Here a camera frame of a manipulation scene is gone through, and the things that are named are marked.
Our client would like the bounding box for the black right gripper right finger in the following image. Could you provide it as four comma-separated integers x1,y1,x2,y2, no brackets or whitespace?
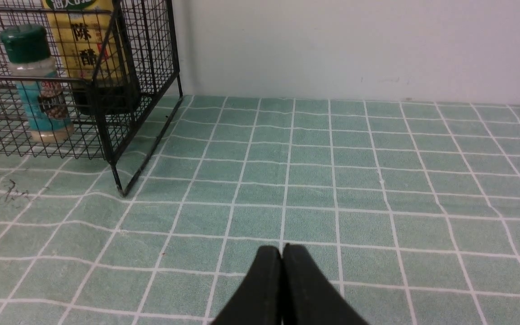
281,243,368,325

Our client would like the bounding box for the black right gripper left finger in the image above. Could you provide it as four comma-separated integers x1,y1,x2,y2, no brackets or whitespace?
212,246,282,325

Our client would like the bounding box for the black vinegar bottle yellow label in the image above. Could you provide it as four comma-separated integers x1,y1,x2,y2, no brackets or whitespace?
42,0,139,116

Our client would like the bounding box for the small green-capped seasoning bottle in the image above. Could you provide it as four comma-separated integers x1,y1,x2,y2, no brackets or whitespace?
0,24,74,143

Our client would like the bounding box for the green checkered tablecloth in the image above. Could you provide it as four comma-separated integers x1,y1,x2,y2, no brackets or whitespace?
0,96,520,325

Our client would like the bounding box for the black wire mesh rack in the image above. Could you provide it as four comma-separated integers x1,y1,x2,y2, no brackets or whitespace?
0,0,183,197

